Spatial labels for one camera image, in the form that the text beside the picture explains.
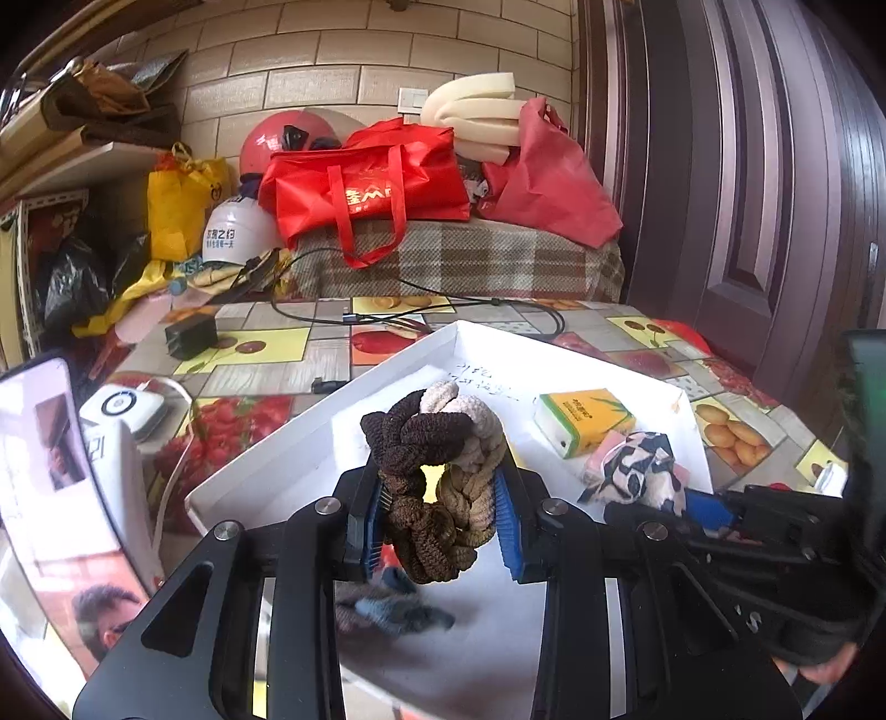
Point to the wooden shelf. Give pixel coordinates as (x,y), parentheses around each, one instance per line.
(76,163)

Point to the brown paper bags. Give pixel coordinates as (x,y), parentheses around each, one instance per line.
(104,90)

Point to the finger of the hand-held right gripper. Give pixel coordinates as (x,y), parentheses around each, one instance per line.
(782,609)
(709,514)

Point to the red non-woven bag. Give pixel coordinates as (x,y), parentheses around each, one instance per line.
(554,180)

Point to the white round device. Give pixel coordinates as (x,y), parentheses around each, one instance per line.
(121,408)

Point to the red helmet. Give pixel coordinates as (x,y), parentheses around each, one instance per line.
(266,145)

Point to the black power adapter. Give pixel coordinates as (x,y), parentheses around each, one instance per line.
(190,336)

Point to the red tote bag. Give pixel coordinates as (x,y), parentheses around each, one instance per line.
(387,180)

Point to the yellow shopping bag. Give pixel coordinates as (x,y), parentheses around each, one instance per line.
(169,208)

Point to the black plastic bag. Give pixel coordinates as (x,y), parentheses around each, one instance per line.
(73,277)

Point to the white glossy printed box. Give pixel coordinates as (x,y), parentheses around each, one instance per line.
(118,484)

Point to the white charger plug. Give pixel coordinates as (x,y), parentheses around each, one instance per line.
(827,478)

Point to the dark purple door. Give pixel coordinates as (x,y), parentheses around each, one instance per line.
(761,208)

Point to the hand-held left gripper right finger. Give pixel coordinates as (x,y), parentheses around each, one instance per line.
(509,526)

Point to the yellow green tissue pack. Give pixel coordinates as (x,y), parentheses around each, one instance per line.
(581,415)

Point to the person's right hand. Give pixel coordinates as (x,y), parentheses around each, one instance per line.
(820,670)

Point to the white shallow box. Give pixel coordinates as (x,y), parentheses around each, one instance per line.
(291,471)

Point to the cream foam sheets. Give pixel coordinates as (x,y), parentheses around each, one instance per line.
(471,104)

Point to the plaid covered box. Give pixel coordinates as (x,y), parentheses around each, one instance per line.
(484,256)

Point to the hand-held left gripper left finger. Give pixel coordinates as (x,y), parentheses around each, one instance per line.
(374,512)

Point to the white wall switch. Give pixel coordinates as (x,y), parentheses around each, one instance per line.
(413,99)

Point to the white printed helmet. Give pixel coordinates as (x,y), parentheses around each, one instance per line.
(235,228)

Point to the yellow cloth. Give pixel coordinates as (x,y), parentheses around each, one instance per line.
(138,291)

